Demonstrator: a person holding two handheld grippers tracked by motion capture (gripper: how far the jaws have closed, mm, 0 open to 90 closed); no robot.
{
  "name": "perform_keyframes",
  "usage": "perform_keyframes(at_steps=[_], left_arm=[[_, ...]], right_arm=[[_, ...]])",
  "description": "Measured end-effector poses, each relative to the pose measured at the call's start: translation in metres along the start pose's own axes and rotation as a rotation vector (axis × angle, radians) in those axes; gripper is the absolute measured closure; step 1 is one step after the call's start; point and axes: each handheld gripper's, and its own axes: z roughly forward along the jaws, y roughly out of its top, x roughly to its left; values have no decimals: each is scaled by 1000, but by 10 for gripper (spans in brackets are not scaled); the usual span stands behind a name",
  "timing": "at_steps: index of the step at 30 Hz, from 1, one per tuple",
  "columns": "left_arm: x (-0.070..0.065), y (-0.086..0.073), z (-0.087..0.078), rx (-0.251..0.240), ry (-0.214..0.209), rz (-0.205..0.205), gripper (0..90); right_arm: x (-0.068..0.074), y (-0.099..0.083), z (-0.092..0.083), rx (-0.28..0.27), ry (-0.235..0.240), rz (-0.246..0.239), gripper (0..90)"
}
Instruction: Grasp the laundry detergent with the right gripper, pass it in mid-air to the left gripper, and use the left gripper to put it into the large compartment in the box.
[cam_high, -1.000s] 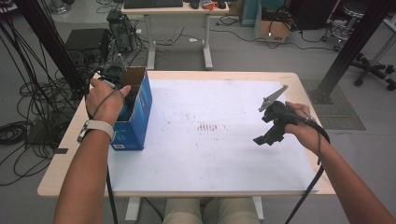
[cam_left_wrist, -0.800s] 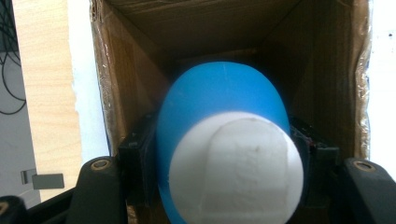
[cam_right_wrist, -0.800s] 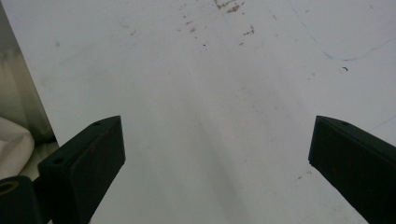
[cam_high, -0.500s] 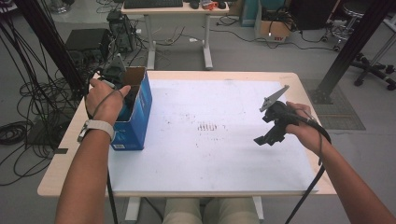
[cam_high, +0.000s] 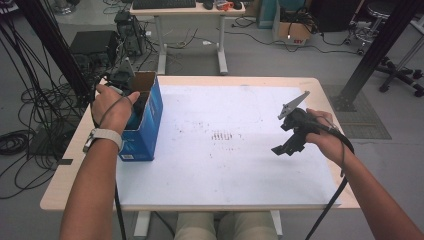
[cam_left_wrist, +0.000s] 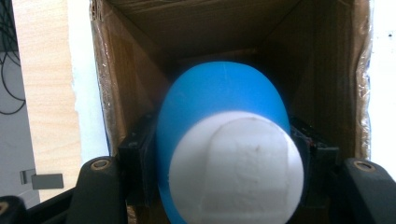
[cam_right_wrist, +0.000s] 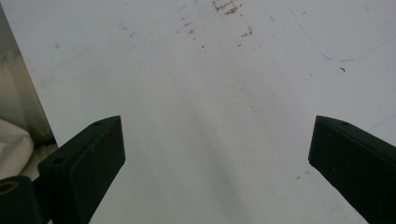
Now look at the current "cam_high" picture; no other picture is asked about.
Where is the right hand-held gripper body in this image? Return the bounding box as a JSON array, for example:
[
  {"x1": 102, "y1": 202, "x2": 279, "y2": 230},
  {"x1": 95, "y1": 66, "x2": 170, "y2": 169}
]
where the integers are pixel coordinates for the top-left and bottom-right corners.
[{"x1": 277, "y1": 90, "x2": 321, "y2": 142}]

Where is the blue cardboard box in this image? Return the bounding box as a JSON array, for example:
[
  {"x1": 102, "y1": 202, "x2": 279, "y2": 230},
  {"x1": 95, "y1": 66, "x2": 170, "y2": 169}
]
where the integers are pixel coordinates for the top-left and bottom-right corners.
[{"x1": 118, "y1": 71, "x2": 164, "y2": 163}]

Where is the black computer tower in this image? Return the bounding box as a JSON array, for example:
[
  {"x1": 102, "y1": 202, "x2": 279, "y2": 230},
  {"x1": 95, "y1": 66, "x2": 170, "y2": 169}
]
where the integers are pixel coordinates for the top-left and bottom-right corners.
[{"x1": 114, "y1": 11, "x2": 148, "y2": 57}]

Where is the person's leg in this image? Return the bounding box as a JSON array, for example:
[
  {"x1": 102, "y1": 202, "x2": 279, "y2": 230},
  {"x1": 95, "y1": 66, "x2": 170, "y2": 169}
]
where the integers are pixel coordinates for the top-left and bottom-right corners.
[
  {"x1": 174, "y1": 211, "x2": 218, "y2": 240},
  {"x1": 227, "y1": 211, "x2": 280, "y2": 240}
]

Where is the thin grey cable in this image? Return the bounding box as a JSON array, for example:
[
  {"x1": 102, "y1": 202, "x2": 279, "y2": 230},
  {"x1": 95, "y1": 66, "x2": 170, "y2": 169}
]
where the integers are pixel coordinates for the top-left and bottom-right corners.
[{"x1": 98, "y1": 85, "x2": 134, "y2": 129}]

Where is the white wristband watch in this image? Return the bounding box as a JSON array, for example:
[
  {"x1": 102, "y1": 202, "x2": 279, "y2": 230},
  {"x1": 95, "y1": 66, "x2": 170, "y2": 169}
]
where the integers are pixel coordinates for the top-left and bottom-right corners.
[{"x1": 82, "y1": 127, "x2": 125, "y2": 154}]

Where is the person's left leg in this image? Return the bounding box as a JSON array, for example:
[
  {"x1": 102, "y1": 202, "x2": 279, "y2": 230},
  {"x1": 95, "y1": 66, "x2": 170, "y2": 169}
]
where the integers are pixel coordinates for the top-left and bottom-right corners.
[{"x1": 174, "y1": 211, "x2": 218, "y2": 240}]

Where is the person's left hand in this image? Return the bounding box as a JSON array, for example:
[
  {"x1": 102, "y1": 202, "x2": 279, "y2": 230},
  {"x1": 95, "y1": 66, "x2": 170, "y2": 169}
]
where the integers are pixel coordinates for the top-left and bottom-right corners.
[{"x1": 91, "y1": 83, "x2": 141, "y2": 135}]

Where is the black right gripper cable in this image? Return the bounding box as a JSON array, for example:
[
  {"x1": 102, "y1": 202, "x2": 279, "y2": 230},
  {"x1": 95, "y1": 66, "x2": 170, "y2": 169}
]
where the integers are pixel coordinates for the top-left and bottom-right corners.
[{"x1": 304, "y1": 121, "x2": 355, "y2": 240}]

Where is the person's right hand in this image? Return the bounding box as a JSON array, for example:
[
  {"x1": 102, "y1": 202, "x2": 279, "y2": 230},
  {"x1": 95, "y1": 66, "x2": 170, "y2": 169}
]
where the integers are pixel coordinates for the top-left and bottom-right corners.
[{"x1": 304, "y1": 108, "x2": 347, "y2": 168}]

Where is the brown cardboard box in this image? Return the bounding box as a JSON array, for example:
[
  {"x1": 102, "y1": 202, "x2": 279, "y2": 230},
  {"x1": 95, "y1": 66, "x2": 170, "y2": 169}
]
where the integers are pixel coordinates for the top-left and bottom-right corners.
[{"x1": 272, "y1": 9, "x2": 313, "y2": 46}]

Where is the bundle of black floor cables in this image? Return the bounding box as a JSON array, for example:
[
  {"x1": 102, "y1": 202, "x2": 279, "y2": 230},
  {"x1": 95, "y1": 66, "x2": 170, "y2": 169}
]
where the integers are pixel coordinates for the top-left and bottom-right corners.
[{"x1": 0, "y1": 13, "x2": 94, "y2": 201}]

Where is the black chair base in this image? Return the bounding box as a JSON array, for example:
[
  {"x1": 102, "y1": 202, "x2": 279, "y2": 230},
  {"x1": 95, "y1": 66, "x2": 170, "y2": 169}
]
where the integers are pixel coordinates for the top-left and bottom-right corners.
[{"x1": 374, "y1": 55, "x2": 424, "y2": 98}]

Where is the person's right leg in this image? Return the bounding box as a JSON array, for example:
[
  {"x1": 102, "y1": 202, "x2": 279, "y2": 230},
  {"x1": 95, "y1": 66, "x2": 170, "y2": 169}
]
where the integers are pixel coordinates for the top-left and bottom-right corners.
[{"x1": 227, "y1": 211, "x2": 280, "y2": 240}]

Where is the black keyboard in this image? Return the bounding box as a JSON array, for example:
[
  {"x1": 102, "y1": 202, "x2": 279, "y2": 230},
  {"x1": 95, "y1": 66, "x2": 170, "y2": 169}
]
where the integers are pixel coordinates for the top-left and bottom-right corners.
[{"x1": 132, "y1": 0, "x2": 197, "y2": 10}]

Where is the white desk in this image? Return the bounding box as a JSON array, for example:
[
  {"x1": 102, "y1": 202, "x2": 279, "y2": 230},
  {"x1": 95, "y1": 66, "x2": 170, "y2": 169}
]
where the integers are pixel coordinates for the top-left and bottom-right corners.
[{"x1": 129, "y1": 2, "x2": 246, "y2": 76}]

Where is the orange small object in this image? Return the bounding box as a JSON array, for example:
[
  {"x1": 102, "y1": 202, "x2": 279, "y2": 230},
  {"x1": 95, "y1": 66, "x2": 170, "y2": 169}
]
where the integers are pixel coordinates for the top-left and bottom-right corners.
[{"x1": 215, "y1": 0, "x2": 235, "y2": 12}]

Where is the chrome stool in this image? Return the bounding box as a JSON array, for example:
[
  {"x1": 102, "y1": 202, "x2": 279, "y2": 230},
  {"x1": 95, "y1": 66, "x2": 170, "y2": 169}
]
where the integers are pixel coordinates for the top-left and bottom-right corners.
[{"x1": 344, "y1": 1, "x2": 396, "y2": 56}]

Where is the black metal stand post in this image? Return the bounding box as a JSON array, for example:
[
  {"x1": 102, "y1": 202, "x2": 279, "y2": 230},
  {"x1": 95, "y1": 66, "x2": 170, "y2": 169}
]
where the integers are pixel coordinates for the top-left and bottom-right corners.
[
  {"x1": 337, "y1": 0, "x2": 424, "y2": 105},
  {"x1": 14, "y1": 0, "x2": 93, "y2": 101}
]

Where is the black equipment case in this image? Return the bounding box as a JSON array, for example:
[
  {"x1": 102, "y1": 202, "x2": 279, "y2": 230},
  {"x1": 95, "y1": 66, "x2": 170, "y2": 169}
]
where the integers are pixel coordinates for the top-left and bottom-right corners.
[{"x1": 69, "y1": 30, "x2": 120, "y2": 68}]

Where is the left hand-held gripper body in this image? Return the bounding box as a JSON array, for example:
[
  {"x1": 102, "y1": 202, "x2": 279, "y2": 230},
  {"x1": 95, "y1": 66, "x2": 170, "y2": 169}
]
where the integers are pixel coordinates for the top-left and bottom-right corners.
[{"x1": 107, "y1": 56, "x2": 137, "y2": 97}]

